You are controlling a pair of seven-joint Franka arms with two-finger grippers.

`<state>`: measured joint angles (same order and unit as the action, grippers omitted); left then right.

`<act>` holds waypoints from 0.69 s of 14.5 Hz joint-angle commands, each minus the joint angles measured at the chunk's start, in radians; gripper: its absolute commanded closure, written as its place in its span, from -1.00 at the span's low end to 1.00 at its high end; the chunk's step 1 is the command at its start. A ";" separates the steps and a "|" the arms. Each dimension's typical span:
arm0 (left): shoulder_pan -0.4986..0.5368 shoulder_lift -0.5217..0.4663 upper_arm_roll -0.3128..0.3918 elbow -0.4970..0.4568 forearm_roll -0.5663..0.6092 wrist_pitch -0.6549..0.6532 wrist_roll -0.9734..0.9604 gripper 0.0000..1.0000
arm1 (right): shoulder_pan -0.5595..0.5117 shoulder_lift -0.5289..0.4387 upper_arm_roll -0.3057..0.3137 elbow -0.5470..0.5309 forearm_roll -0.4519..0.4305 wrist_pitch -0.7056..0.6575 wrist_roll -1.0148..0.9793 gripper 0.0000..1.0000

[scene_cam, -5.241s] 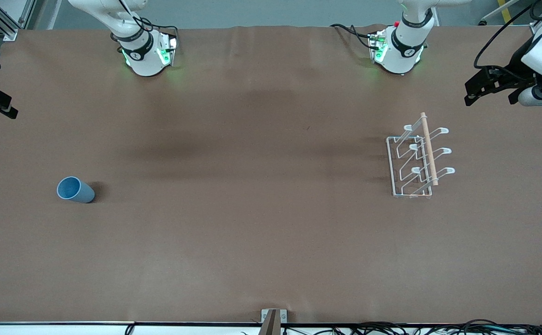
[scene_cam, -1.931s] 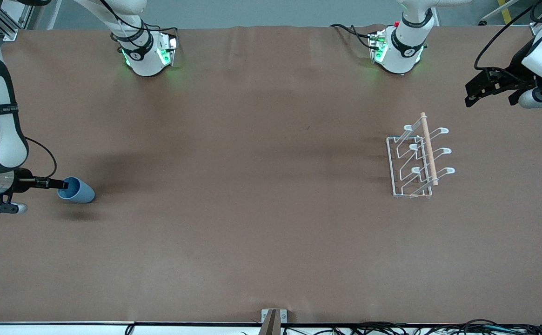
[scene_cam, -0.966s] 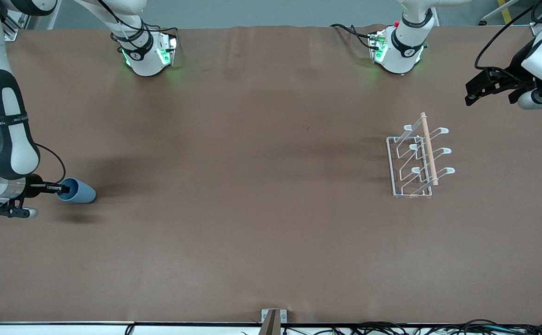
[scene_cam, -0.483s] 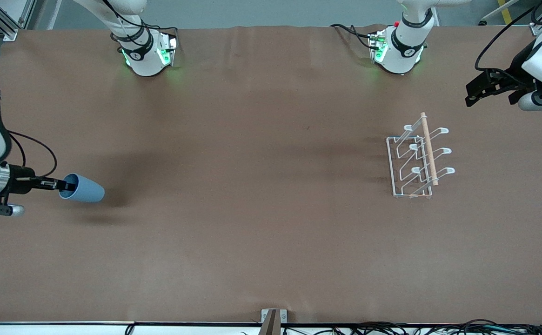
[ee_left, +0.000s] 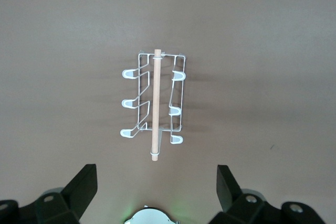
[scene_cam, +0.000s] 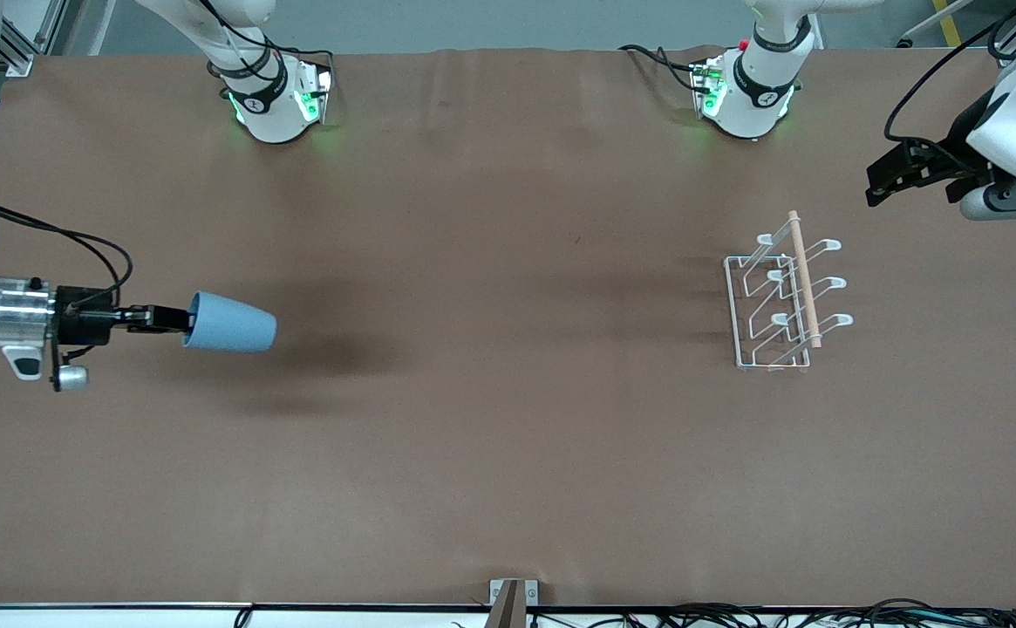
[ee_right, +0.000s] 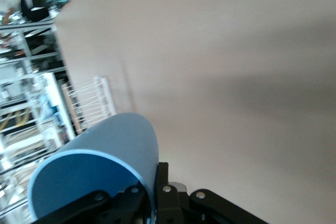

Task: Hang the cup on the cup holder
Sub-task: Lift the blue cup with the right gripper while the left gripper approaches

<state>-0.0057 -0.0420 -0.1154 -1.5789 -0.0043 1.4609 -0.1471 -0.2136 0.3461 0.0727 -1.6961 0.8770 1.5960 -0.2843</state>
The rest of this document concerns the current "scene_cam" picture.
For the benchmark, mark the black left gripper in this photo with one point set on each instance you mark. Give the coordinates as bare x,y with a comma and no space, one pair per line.
952,153

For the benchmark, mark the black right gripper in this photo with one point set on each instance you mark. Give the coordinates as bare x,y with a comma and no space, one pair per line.
85,319

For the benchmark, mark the white table edge rail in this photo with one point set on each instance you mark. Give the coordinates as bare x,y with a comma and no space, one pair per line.
80,617

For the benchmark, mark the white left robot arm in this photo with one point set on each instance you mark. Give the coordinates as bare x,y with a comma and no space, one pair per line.
756,96

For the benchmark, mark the blue plastic cup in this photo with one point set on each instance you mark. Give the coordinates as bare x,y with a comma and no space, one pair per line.
233,324

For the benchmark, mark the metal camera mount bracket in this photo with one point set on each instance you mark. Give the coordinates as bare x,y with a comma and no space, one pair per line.
508,606

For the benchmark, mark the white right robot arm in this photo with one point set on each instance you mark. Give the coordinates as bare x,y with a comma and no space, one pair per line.
268,113

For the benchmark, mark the brown table cover sheet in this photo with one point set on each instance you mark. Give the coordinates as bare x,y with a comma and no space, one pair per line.
473,436

